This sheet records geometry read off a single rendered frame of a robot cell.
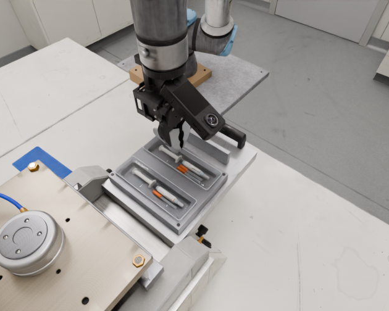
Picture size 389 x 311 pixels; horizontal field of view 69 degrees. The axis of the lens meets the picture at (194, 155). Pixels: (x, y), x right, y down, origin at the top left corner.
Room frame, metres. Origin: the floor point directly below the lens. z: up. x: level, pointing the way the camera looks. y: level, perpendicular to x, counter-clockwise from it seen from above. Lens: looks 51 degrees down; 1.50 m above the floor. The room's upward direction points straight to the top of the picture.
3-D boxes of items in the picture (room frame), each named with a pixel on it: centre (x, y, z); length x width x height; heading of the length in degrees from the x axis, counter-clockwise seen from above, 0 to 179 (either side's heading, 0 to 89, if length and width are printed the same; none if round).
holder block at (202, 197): (0.35, 0.06, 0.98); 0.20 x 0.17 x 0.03; 51
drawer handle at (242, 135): (0.50, -0.06, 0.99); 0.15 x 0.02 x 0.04; 51
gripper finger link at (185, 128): (0.41, 0.04, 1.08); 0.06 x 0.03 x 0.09; 52
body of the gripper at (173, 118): (0.40, 0.05, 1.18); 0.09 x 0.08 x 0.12; 52
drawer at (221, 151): (0.39, 0.03, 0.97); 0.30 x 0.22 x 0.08; 141
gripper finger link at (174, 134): (0.39, 0.06, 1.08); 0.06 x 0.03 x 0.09; 52
